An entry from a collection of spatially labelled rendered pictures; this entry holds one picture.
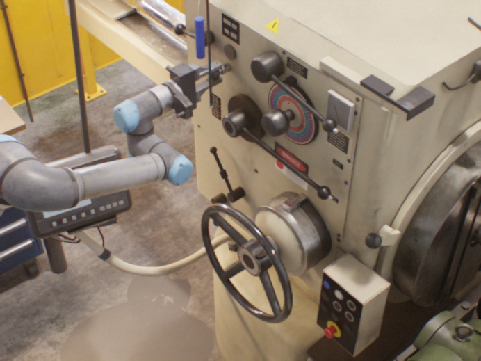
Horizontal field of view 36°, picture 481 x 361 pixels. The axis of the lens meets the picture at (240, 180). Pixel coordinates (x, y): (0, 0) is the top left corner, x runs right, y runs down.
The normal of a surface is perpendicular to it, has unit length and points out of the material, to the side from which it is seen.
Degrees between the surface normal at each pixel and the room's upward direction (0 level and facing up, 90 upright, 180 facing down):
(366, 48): 0
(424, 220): 54
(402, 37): 0
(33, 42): 90
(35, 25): 90
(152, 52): 0
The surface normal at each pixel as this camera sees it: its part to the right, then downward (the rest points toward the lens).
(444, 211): -0.55, -0.17
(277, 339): -0.76, 0.45
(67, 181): 0.59, -0.33
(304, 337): 0.00, -0.72
